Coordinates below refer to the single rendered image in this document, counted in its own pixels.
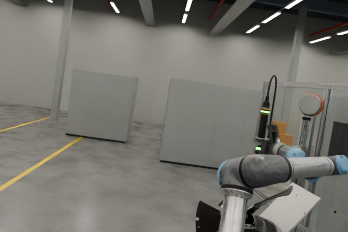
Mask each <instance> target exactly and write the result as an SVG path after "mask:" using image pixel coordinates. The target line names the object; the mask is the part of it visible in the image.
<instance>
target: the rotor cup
mask: <svg viewBox="0 0 348 232"><path fill-rule="evenodd" d="M245 224H251V225H252V226H253V227H254V226H255V218H254V216H253V215H252V214H247V213H246V218H245Z"/></svg>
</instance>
